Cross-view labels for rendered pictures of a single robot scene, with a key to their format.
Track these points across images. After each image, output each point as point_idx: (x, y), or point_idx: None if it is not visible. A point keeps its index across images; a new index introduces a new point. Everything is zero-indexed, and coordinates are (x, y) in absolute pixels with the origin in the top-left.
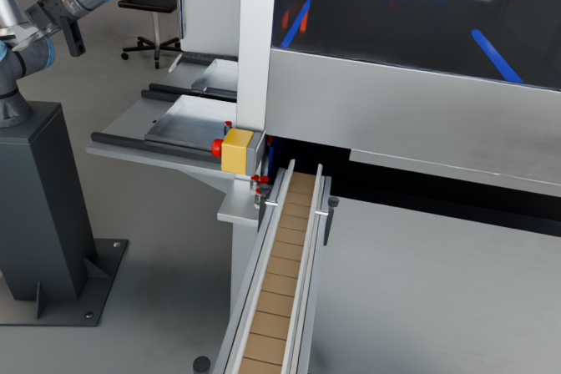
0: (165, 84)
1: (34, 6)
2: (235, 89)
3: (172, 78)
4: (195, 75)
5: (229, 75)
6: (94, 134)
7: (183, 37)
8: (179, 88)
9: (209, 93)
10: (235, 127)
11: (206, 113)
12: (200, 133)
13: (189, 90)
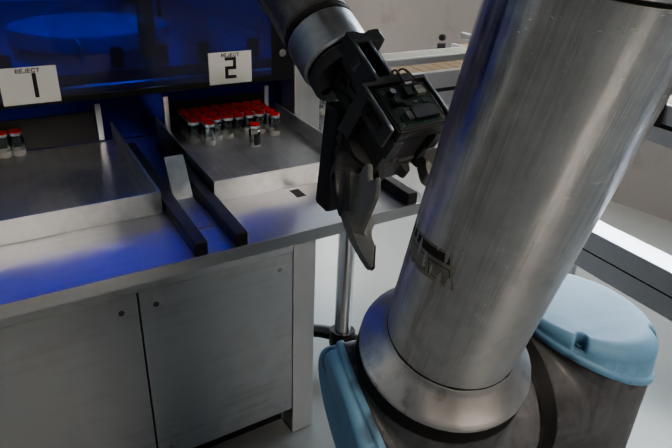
0: (154, 254)
1: (428, 86)
2: (87, 189)
3: (109, 264)
4: (50, 251)
5: (6, 218)
6: (412, 189)
7: None
8: (174, 210)
9: (159, 181)
10: (225, 150)
11: (215, 176)
12: (275, 159)
13: (173, 199)
